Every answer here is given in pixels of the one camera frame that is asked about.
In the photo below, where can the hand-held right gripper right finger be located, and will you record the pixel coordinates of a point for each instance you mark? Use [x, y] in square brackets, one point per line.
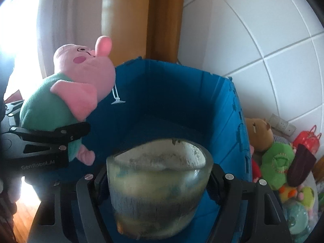
[214, 187]

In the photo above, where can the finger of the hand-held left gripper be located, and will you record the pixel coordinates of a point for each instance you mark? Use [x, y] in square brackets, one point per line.
[12, 108]
[63, 134]

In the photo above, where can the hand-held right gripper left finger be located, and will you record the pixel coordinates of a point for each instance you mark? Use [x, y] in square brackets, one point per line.
[101, 191]

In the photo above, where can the translucent plastic cup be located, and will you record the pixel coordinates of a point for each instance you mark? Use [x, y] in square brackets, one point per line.
[157, 182]

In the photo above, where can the pink pig plush toy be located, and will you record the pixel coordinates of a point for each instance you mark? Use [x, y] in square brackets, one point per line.
[76, 68]

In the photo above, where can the teal round plush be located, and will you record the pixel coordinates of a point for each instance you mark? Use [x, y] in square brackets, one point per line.
[296, 216]

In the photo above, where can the blue fabric storage box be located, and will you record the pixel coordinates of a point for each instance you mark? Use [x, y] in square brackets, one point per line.
[177, 101]

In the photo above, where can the dark red box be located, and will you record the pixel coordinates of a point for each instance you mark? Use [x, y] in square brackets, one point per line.
[14, 97]

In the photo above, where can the pink and red plush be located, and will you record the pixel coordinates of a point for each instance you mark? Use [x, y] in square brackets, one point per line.
[255, 169]

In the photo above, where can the green plush toy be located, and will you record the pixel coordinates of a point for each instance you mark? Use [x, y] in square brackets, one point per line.
[276, 164]

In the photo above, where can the brown bear plush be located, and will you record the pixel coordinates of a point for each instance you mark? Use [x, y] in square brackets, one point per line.
[259, 134]

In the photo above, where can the orange yellow duck plush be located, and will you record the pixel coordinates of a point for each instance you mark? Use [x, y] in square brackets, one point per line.
[287, 193]

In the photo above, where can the pink starfish plush toy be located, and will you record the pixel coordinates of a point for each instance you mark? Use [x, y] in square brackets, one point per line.
[307, 196]

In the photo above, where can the red toy handbag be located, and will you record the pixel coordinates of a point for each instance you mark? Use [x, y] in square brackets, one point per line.
[306, 139]

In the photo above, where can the white curtain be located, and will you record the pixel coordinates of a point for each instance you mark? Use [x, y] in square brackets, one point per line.
[68, 17]

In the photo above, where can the white wall outlet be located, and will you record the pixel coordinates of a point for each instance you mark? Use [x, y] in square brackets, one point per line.
[282, 125]

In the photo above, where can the wooden door frame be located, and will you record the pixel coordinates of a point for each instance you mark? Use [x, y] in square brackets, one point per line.
[141, 17]

